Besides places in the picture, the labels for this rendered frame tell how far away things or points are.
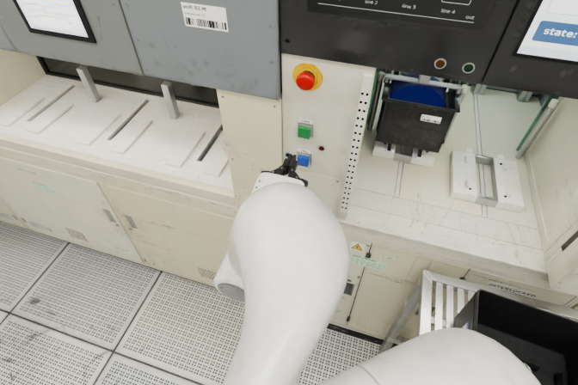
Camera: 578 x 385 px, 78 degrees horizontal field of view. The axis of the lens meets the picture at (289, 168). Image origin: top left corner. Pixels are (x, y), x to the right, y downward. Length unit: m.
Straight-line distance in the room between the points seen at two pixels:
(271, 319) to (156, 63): 0.80
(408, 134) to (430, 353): 1.04
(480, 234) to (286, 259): 1.02
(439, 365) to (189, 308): 1.79
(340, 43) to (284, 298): 0.59
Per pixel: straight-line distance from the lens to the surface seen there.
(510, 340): 1.22
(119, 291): 2.15
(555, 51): 0.77
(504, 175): 1.39
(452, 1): 0.71
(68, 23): 1.06
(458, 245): 1.18
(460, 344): 0.27
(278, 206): 0.27
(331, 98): 0.83
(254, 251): 0.27
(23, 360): 2.21
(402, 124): 1.24
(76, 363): 2.08
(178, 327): 1.97
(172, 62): 0.93
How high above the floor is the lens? 1.78
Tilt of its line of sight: 46 degrees down
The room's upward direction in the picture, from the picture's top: straight up
